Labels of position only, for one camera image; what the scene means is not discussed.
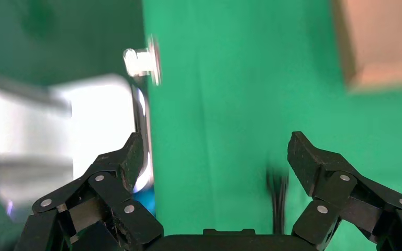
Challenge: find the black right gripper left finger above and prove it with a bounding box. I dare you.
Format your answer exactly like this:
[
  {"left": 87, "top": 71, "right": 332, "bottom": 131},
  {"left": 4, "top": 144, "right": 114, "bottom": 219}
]
[{"left": 14, "top": 132, "right": 164, "bottom": 251}]

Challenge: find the black cord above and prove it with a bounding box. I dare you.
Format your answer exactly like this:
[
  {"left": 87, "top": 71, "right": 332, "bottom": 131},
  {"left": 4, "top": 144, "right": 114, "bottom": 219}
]
[{"left": 266, "top": 166, "right": 290, "bottom": 234}]

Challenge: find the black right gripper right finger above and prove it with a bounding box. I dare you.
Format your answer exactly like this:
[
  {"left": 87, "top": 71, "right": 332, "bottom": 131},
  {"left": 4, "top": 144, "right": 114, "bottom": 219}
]
[{"left": 287, "top": 131, "right": 402, "bottom": 251}]

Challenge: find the white round knob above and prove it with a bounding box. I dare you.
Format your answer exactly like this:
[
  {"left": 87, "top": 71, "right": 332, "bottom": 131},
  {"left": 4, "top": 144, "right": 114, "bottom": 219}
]
[{"left": 122, "top": 35, "right": 162, "bottom": 87}]

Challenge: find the green tablecloth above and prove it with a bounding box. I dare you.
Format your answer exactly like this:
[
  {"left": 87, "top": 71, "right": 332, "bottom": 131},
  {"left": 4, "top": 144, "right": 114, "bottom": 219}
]
[{"left": 142, "top": 0, "right": 402, "bottom": 251}]

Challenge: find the brown cardboard box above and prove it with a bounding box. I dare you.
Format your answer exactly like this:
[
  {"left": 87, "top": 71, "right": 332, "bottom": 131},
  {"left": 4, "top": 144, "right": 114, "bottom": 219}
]
[{"left": 331, "top": 0, "right": 402, "bottom": 94}]

